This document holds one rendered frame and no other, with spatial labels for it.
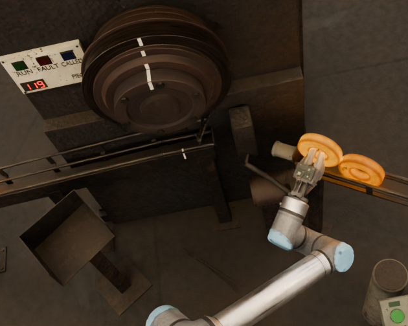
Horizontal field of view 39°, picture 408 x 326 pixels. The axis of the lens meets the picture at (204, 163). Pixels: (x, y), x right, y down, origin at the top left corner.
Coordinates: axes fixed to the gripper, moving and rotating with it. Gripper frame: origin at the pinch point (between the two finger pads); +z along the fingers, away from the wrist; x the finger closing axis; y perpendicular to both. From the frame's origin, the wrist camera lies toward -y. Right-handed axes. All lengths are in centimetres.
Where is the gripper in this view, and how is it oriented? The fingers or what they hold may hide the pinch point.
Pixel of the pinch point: (319, 147)
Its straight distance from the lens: 205.2
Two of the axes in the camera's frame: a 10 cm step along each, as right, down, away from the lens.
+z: 4.0, -9.1, 1.1
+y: -2.8, -2.4, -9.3
